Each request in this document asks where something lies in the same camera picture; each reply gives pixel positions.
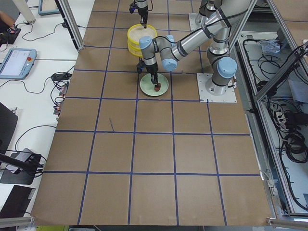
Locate yellow steamer layer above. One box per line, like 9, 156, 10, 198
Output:
127, 24, 157, 48
128, 43, 143, 58

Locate brown red bun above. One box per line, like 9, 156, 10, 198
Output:
154, 83, 161, 92

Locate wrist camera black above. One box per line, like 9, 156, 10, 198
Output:
129, 0, 137, 14
136, 58, 145, 74

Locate black laptop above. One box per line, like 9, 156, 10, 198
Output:
0, 185, 36, 218

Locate light green plate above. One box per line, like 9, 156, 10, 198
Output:
140, 73, 169, 97

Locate teach pendant with screen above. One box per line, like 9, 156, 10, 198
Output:
0, 48, 37, 80

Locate black power adapter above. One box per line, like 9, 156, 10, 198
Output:
51, 72, 72, 81

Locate aluminium frame post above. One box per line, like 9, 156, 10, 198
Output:
55, 0, 84, 51

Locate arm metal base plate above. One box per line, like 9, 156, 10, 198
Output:
197, 73, 237, 103
189, 13, 207, 31

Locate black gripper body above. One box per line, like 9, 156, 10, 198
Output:
145, 63, 158, 75
136, 0, 148, 16

